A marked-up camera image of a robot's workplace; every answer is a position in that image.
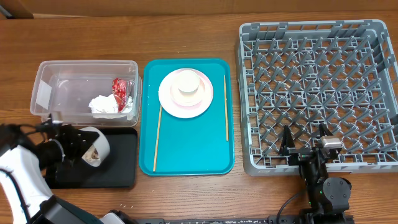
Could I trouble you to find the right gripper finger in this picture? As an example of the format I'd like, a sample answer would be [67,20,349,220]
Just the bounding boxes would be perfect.
[318,123,332,138]
[279,125,295,152]

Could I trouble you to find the grey bowl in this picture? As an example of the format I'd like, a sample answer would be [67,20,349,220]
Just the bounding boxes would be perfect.
[81,127,110,167]

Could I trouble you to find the white napkin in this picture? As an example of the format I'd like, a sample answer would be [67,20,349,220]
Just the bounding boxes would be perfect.
[88,94,133,119]

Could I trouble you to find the red snack wrapper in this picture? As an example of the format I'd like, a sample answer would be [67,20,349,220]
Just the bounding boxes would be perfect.
[112,78,128,113]

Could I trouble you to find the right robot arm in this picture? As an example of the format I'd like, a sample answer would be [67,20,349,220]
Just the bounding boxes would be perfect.
[276,124,354,223]

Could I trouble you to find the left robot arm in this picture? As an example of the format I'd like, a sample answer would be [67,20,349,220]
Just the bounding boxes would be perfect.
[1,121,136,224]

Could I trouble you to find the grey dishwasher rack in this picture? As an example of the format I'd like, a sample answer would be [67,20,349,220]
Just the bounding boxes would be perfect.
[236,19,397,176]

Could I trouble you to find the rice and food scraps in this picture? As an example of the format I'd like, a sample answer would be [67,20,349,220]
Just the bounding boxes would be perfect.
[82,146,99,162]

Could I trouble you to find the black plastic tray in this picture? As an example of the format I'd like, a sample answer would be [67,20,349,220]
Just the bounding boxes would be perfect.
[44,128,137,189]

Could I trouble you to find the clear plastic bin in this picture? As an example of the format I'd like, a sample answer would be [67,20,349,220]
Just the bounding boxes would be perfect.
[30,60,142,127]

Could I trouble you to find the left wooden chopstick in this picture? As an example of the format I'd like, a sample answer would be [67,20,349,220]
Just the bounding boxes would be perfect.
[153,105,162,172]

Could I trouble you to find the wooden chopstick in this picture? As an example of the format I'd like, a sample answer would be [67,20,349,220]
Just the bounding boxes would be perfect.
[153,105,162,172]
[223,75,229,141]

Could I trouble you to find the teal serving tray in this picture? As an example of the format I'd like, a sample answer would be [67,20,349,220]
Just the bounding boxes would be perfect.
[139,58,234,176]

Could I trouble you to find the right wooden chopstick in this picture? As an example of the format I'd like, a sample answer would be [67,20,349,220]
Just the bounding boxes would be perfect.
[223,75,229,141]

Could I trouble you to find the pink plate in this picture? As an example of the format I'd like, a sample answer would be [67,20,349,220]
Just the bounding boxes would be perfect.
[158,68,214,119]

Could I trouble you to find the cream paper cup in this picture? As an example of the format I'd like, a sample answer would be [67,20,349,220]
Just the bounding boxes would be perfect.
[175,70,200,94]

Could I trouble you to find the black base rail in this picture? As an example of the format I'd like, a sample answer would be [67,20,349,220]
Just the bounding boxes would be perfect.
[135,215,355,224]

